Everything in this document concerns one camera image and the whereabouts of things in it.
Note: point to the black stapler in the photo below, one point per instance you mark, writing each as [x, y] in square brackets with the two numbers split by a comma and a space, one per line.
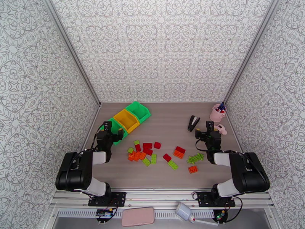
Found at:
[193, 123]

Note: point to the pink phone case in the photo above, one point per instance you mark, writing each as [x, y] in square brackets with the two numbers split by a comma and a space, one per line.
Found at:
[137, 216]

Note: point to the long aluminium frame rail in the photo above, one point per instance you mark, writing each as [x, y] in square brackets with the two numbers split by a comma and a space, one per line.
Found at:
[157, 197]

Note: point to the aluminium frame post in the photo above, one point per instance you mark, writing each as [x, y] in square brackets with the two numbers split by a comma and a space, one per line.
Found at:
[249, 50]
[73, 50]

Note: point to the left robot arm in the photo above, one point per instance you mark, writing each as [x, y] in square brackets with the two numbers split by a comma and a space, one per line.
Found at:
[74, 173]

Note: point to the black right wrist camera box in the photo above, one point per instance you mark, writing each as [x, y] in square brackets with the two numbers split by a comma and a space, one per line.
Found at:
[210, 127]

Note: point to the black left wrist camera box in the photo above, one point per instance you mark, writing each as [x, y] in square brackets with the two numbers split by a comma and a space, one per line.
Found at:
[107, 127]

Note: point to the orange lego brick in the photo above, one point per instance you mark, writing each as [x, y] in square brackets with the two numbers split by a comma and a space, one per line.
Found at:
[193, 169]
[137, 156]
[142, 155]
[131, 158]
[178, 154]

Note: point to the red pen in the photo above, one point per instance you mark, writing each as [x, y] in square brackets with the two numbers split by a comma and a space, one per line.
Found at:
[221, 111]

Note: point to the yellow plastic bin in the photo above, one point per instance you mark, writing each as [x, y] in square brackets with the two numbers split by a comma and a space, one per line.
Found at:
[126, 121]

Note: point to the small green lego brick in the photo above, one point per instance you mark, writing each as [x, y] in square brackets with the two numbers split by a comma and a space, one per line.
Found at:
[130, 150]
[136, 142]

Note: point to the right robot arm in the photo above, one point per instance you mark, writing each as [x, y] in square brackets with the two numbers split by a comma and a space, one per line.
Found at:
[247, 175]

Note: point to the blue pen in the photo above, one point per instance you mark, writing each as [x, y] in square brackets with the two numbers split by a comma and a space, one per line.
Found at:
[221, 106]

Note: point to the pink pen cup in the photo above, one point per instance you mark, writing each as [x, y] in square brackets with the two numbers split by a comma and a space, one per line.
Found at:
[216, 116]

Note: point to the red lego brick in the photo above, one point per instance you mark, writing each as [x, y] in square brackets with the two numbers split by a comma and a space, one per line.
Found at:
[157, 145]
[167, 157]
[180, 149]
[147, 145]
[148, 151]
[138, 147]

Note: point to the aluminium table edge rail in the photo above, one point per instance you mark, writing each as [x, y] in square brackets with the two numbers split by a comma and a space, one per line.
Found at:
[91, 125]
[238, 136]

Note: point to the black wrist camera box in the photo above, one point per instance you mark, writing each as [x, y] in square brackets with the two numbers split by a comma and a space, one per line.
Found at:
[107, 127]
[210, 127]

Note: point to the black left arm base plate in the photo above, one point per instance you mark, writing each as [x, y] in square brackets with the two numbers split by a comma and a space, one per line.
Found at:
[119, 199]

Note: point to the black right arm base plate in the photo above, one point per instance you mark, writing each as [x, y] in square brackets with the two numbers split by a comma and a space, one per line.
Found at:
[205, 199]

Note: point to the small circuit board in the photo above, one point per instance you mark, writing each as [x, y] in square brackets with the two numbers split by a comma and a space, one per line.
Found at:
[220, 215]
[104, 213]

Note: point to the white plastic bottle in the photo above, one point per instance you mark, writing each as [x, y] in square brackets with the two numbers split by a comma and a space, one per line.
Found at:
[184, 211]

